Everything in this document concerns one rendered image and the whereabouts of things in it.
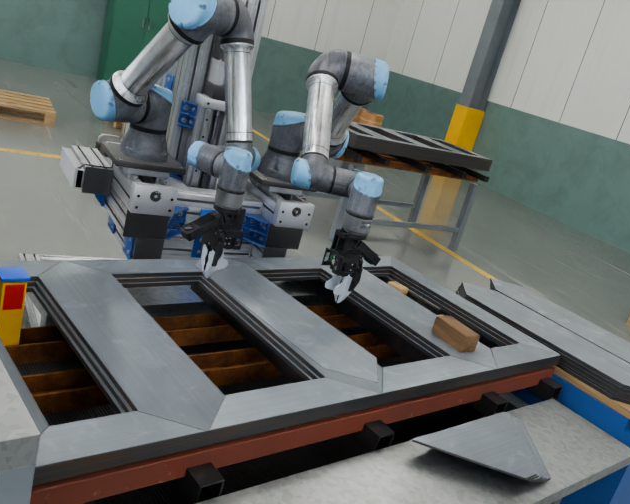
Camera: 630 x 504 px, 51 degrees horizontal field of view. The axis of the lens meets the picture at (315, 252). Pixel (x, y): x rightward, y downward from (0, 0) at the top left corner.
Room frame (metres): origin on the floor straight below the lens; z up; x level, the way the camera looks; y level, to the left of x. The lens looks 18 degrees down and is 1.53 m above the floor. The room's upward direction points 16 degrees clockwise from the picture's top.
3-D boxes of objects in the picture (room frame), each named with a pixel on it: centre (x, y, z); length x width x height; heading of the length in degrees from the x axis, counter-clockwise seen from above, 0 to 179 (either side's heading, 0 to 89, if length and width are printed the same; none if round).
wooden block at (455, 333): (1.71, -0.44, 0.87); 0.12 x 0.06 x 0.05; 38
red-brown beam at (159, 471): (1.33, -0.19, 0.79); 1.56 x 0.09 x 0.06; 134
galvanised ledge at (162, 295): (2.07, 0.24, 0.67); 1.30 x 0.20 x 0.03; 134
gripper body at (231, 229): (1.70, 0.25, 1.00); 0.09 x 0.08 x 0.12; 133
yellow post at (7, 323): (1.30, 0.63, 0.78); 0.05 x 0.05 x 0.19; 44
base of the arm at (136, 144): (2.07, 0.62, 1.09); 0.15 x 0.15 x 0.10
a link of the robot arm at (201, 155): (1.76, 0.34, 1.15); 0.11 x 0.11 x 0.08; 59
